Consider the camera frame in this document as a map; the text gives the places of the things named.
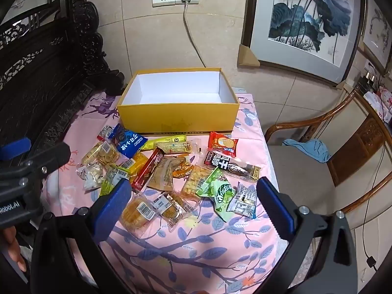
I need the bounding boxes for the brown cake packet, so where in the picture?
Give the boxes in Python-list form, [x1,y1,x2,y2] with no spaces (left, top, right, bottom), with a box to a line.
[153,190,199,230]

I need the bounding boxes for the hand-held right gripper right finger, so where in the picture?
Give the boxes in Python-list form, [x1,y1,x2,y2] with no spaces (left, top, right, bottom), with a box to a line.
[256,177,359,294]

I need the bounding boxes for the red snack packet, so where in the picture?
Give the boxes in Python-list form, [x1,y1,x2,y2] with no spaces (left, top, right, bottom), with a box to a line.
[208,131,239,157]

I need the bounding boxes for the large framed lotus painting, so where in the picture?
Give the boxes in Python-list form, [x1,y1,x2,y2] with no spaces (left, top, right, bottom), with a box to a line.
[239,0,366,87]

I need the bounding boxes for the yellow snack bar packet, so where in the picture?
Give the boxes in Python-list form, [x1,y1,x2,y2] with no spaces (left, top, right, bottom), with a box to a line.
[140,137,188,152]

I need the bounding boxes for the brown paper snack packet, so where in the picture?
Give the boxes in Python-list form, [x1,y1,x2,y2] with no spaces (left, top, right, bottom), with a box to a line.
[147,158,179,192]

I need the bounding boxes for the person's left hand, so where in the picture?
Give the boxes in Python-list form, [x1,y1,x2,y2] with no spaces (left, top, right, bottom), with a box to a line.
[0,224,27,272]

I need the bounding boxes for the clear round biscuit packet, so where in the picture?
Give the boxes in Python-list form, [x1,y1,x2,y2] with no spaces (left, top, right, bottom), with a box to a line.
[81,141,121,167]

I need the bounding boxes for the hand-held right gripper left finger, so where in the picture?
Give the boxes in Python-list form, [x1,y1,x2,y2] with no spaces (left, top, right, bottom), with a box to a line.
[30,178,135,294]

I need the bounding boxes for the small framed painting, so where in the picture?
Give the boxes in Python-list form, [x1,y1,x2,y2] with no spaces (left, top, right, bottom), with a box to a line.
[361,0,392,77]

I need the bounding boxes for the grey power cable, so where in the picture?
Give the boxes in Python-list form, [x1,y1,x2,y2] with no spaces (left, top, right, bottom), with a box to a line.
[183,2,206,68]

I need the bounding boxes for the blue cloth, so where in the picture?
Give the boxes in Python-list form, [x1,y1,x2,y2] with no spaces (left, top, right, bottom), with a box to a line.
[282,139,332,163]

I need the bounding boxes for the black power strip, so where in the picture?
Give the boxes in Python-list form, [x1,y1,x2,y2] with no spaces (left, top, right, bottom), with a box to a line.
[358,67,380,94]

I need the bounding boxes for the wooden armchair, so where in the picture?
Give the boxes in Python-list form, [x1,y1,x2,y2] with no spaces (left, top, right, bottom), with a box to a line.
[264,86,392,230]

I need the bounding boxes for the silver clear snack packet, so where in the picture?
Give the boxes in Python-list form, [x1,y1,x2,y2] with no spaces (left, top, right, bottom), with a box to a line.
[227,181,258,219]

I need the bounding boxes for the orange yellow snack packet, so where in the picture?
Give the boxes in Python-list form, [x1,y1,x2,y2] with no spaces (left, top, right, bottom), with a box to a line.
[124,151,150,184]

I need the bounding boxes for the long black snack packet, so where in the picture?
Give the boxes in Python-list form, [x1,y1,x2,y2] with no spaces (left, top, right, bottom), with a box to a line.
[204,151,261,181]

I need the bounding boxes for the blue cookie packet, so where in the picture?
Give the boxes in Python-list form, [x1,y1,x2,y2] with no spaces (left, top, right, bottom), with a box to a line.
[110,123,144,157]

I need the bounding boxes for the long red wafer bar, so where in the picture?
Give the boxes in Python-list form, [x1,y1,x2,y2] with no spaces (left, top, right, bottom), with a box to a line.
[131,147,164,190]

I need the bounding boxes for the white balls snack packet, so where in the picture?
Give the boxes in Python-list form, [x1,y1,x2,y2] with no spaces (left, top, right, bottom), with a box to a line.
[76,163,106,190]

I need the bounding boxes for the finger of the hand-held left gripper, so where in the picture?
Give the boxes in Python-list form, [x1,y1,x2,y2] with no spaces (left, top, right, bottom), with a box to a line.
[0,139,32,162]
[0,142,72,189]

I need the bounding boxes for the yellow cardboard box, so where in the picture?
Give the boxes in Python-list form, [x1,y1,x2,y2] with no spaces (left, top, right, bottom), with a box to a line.
[117,67,240,135]

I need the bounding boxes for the pink white bags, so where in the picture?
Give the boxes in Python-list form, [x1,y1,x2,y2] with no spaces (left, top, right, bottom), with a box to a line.
[364,86,392,120]

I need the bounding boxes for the green yellow snack packet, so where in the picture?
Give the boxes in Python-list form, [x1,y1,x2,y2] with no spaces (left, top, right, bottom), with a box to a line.
[98,164,132,197]

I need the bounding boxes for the black cable with adapter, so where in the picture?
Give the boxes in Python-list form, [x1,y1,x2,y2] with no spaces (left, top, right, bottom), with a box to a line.
[361,147,387,270]

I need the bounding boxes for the pink floral tablecloth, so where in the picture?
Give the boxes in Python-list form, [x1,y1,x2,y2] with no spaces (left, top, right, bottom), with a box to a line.
[40,87,294,294]

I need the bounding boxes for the round cake packet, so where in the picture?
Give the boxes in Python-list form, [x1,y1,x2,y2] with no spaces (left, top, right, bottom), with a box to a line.
[119,194,160,238]

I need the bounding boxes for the dark carved wooden bench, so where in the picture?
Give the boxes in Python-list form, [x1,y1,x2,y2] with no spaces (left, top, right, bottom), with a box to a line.
[0,0,127,163]

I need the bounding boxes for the small red white packet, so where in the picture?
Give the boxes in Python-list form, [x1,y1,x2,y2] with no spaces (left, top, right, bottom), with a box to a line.
[97,125,114,143]

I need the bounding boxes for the clear yellow cracker packet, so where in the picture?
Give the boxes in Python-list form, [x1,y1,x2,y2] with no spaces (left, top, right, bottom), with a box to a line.
[181,165,215,202]

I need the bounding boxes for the clear rice cracker bar packet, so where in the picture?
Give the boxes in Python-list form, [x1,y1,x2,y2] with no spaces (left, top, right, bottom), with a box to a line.
[156,139,202,154]

